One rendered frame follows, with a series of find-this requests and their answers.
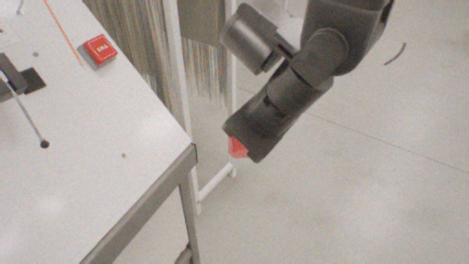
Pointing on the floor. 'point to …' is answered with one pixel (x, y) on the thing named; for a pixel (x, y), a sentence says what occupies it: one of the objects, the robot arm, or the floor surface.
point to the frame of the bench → (188, 227)
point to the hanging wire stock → (115, 11)
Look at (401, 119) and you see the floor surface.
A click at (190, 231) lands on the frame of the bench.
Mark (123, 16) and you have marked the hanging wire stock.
